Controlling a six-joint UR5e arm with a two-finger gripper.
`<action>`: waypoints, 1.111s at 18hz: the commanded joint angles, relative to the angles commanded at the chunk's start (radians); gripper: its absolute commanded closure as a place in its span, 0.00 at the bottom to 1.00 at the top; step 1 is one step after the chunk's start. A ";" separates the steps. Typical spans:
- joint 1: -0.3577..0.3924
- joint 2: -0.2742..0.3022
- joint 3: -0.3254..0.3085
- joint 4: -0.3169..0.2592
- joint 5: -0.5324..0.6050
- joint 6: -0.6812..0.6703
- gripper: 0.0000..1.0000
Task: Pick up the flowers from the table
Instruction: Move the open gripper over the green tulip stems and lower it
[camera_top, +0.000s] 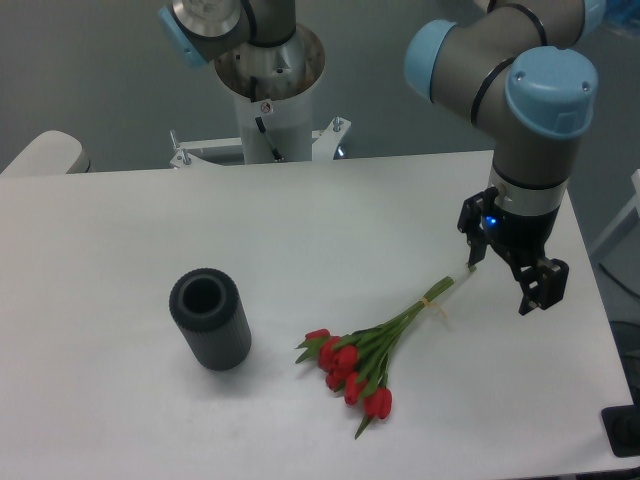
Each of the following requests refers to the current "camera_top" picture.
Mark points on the blue plastic bag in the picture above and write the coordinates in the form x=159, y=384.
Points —
x=622, y=17

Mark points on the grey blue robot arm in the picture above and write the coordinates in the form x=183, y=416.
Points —
x=514, y=75

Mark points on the dark grey ribbed vase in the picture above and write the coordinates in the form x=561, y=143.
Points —
x=206, y=306

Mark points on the white pedestal base frame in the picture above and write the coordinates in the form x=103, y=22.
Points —
x=324, y=146

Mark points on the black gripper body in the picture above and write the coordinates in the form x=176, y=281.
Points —
x=519, y=240

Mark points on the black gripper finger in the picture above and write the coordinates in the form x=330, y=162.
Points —
x=474, y=211
x=542, y=281

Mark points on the red tulip bouquet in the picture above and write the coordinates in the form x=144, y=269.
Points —
x=357, y=364

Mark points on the white chair armrest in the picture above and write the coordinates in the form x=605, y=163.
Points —
x=51, y=153

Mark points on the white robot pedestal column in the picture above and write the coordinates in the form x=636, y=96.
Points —
x=272, y=87

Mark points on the black device at table edge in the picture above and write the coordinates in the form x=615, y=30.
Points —
x=622, y=428

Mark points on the white frame at right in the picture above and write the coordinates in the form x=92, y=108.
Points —
x=620, y=225

